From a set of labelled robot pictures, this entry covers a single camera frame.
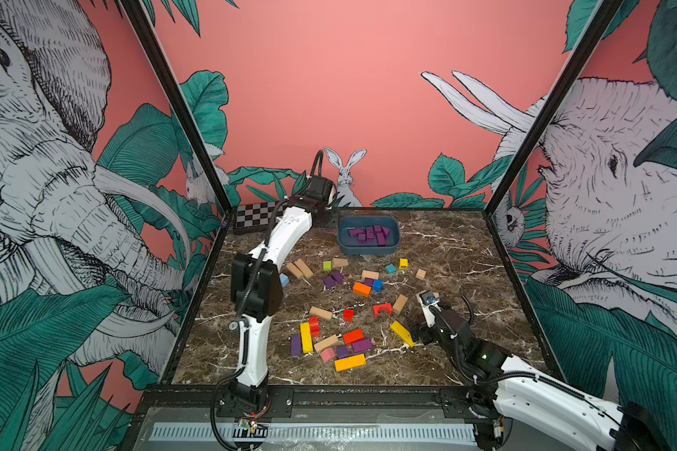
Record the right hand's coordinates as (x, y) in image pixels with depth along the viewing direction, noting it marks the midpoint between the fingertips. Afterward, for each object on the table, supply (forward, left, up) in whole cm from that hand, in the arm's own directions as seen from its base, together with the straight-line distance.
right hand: (416, 306), depth 83 cm
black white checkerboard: (+41, +59, -5) cm, 72 cm away
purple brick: (+34, +8, -8) cm, 36 cm away
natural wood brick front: (-8, +27, -8) cm, 30 cm away
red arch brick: (+3, +11, -8) cm, 14 cm away
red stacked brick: (-3, +31, -8) cm, 32 cm away
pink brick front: (-12, +27, -7) cm, 30 cm away
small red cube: (+1, +21, -8) cm, 22 cm away
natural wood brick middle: (+2, +30, -8) cm, 31 cm away
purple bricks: (+13, +27, -8) cm, 31 cm away
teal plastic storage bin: (+28, +19, -8) cm, 35 cm away
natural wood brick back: (+21, +24, -7) cm, 33 cm away
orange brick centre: (+10, +16, -8) cm, 20 cm away
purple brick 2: (-9, +16, -8) cm, 20 cm away
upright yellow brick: (-7, +33, -7) cm, 35 cm away
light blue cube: (+12, +43, -6) cm, 45 cm away
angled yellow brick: (-6, +4, -6) cm, 9 cm away
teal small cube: (+19, +5, -8) cm, 21 cm away
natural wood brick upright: (+5, +3, -8) cm, 10 cm away
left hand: (+29, +26, +10) cm, 40 cm away
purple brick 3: (-9, +36, -8) cm, 38 cm away
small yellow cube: (+21, 0, -7) cm, 22 cm away
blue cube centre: (+11, +11, -7) cm, 17 cm away
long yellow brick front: (-14, +20, -8) cm, 26 cm away
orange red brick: (-6, +19, -8) cm, 22 cm away
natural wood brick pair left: (+18, +39, -8) cm, 43 cm away
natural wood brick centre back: (+16, +13, -7) cm, 22 cm away
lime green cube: (+19, +29, -8) cm, 35 cm away
